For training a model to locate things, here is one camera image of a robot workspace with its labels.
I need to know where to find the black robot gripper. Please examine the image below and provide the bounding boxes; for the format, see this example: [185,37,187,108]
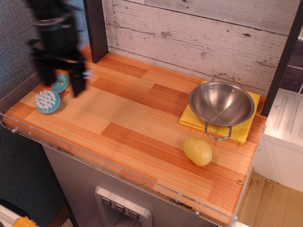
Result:
[28,14,92,97]

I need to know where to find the teal brush white bristles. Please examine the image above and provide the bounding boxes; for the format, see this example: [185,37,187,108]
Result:
[35,74,69,114]

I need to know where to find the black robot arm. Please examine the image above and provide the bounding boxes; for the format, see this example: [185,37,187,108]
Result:
[27,0,90,96]

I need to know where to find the grey toy fridge cabinet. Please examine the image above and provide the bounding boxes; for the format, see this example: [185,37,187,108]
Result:
[43,146,214,227]

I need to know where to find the silver dispenser button panel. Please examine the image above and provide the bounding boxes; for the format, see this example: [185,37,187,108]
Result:
[95,186,153,227]

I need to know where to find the orange and black object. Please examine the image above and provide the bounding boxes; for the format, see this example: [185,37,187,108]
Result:
[12,217,37,227]

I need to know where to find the yellow plastic potato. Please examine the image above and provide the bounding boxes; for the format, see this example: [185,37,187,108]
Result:
[183,137,213,166]

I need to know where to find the yellow folded cloth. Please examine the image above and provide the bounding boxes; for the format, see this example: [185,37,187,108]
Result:
[179,92,261,144]

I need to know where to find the white cabinet at right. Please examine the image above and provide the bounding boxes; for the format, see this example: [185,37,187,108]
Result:
[253,89,303,192]

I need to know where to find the dark left vertical post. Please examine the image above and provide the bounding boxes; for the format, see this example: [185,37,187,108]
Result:
[83,0,108,63]

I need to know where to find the dark vertical post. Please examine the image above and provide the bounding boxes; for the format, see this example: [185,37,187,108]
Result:
[83,0,108,63]
[261,0,303,117]

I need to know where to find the clear acrylic guard rail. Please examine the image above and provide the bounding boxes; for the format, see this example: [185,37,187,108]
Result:
[1,46,266,227]

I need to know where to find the steel colander bowl with handles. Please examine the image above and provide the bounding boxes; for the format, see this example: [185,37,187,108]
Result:
[188,73,256,141]

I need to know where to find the dark right vertical post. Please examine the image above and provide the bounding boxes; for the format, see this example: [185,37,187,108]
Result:
[261,0,303,117]

